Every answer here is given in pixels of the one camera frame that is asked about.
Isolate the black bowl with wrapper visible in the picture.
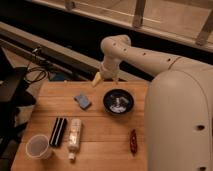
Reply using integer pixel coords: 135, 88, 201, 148
103, 89, 134, 116

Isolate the black cable bundle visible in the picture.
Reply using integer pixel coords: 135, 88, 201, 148
23, 46, 54, 84

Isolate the black chair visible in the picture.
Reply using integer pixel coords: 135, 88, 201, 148
0, 49, 37, 158

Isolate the black rectangular box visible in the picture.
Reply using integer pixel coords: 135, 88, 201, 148
49, 118, 67, 147

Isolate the blue sponge block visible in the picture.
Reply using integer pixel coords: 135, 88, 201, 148
74, 94, 91, 110

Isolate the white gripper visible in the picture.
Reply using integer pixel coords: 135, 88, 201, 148
92, 62, 119, 87

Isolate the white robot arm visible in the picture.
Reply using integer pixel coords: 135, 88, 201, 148
93, 35, 213, 171

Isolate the clear plastic cup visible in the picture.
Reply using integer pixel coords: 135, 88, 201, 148
25, 134, 53, 159

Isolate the white plastic bottle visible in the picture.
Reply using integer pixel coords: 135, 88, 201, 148
68, 118, 82, 161

